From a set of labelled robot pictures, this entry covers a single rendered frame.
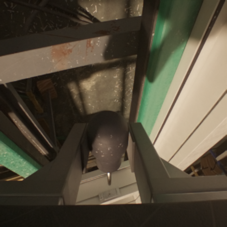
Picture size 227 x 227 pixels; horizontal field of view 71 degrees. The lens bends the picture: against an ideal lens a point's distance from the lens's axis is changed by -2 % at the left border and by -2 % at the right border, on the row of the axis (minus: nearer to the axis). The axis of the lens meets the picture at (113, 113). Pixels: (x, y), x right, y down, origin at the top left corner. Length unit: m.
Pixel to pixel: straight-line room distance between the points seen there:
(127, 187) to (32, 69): 0.32
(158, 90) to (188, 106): 0.05
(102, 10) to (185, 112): 0.93
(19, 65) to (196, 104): 0.21
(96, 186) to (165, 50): 0.33
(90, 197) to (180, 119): 0.27
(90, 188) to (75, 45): 0.32
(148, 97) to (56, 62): 0.12
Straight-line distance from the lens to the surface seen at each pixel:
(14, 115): 0.63
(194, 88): 0.22
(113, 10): 1.12
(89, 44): 0.19
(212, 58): 0.20
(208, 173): 6.65
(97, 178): 0.42
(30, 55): 0.19
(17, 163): 0.29
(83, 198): 0.42
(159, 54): 0.18
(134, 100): 0.26
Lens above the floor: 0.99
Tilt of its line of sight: 33 degrees down
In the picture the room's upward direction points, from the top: 158 degrees clockwise
